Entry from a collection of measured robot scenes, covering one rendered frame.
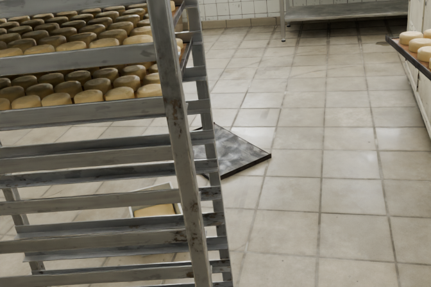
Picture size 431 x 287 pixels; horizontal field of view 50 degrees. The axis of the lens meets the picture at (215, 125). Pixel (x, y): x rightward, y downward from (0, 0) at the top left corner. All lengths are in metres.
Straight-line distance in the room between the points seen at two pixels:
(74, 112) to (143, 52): 0.16
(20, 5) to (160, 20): 0.22
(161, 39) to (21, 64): 0.24
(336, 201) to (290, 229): 0.30
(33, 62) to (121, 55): 0.14
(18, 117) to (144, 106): 0.22
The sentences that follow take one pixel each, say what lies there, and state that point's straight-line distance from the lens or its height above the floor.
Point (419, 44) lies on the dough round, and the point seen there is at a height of 1.02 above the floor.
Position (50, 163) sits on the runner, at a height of 0.96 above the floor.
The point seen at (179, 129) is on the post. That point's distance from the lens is 0.74.
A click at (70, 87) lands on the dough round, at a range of 0.90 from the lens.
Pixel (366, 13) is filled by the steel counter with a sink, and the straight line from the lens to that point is 4.86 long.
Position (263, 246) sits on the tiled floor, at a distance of 2.06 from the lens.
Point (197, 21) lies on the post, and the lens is 1.15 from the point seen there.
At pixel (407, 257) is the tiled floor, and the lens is 2.05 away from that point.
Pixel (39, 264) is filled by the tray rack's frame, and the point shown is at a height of 0.37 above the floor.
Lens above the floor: 1.33
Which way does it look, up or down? 25 degrees down
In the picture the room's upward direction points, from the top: 7 degrees counter-clockwise
